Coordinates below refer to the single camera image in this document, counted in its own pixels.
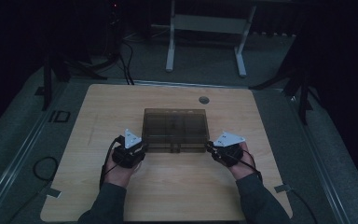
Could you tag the brown translucent drawer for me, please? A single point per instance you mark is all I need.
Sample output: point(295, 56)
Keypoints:
point(158, 145)
point(158, 150)

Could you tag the grey round table grommet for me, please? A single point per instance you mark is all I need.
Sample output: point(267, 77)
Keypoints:
point(203, 100)

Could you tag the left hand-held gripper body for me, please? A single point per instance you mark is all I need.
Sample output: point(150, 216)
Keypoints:
point(127, 157)

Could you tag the grey tape piece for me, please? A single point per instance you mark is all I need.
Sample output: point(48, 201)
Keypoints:
point(282, 188)
point(53, 192)

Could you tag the white desk frame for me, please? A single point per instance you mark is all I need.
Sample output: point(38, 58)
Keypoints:
point(209, 24)

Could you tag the person's right hand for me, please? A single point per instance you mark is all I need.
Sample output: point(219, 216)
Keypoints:
point(244, 168)

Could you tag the black metal stand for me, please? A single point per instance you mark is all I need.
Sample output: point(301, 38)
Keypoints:
point(47, 84)
point(304, 99)

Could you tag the person's left hand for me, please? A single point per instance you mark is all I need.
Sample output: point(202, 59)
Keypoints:
point(118, 175)

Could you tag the brown translucent drawer box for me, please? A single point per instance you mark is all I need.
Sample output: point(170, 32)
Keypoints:
point(174, 127)

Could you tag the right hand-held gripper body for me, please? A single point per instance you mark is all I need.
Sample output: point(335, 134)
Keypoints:
point(231, 152)

